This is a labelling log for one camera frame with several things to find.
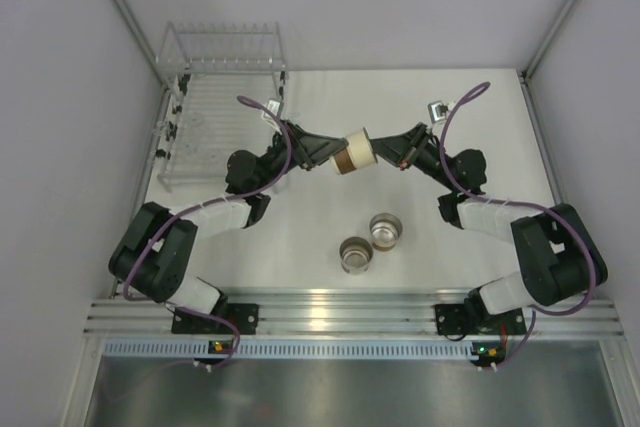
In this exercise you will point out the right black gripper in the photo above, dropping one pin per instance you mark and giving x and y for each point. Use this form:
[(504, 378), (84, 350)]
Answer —
[(399, 149)]

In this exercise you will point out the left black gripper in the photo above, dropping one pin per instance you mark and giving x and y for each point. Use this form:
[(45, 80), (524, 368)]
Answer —
[(309, 151)]

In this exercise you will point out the steel cup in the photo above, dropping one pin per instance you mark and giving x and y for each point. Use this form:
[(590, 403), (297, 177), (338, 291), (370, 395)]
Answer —
[(385, 229), (356, 254), (357, 154)]

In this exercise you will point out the clear plastic cup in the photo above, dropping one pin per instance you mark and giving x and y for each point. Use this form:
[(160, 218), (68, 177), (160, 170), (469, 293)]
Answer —
[(194, 121), (192, 151)]

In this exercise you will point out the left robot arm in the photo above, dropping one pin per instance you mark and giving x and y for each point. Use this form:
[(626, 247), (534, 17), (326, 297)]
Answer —
[(153, 255)]

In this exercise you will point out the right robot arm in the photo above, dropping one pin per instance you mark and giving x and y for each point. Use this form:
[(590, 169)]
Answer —
[(556, 256)]

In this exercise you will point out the clear acrylic dish rack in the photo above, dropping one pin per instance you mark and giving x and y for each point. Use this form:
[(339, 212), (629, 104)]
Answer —
[(208, 65)]

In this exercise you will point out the steel cup front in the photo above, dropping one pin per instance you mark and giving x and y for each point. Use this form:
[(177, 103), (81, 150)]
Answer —
[(356, 254)]

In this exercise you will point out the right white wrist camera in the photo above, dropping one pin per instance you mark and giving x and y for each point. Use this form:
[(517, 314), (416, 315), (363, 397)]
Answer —
[(438, 111)]

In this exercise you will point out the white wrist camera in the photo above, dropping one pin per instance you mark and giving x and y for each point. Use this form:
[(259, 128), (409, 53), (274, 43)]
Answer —
[(438, 111), (273, 109)]

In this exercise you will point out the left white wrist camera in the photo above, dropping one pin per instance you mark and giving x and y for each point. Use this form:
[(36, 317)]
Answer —
[(273, 109)]

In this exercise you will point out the aluminium mounting rail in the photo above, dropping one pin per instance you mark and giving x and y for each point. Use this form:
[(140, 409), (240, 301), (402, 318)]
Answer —
[(345, 314)]

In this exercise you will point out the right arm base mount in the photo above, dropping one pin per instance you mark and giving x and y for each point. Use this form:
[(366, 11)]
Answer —
[(456, 321)]

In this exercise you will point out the white slotted cable duct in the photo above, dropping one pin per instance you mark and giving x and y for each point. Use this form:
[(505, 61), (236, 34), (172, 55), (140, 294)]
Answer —
[(293, 349)]

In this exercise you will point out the right aluminium frame post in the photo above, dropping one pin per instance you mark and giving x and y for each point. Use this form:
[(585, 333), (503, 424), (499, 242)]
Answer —
[(554, 29)]

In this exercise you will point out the aluminium frame post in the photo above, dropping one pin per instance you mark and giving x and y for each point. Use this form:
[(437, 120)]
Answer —
[(140, 39), (554, 29)]

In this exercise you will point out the left aluminium frame post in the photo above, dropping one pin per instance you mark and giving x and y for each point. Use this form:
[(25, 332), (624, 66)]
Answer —
[(140, 39)]

